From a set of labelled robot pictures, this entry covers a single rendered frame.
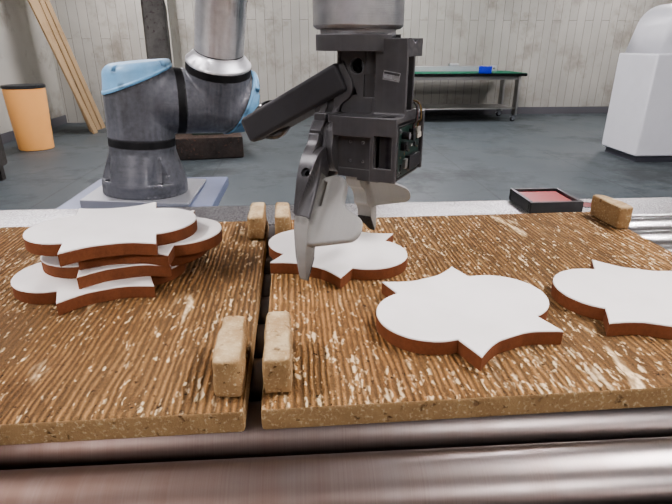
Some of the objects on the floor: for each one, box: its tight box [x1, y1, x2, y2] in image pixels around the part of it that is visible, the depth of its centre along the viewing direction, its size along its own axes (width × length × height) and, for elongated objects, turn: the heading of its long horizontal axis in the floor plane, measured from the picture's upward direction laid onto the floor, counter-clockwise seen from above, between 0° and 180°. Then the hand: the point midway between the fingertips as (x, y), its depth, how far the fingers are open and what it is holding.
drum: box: [0, 84, 55, 151], centre depth 587 cm, size 45×45×72 cm
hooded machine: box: [602, 3, 672, 162], centre depth 530 cm, size 77×66×152 cm
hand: (336, 251), depth 51 cm, fingers open, 14 cm apart
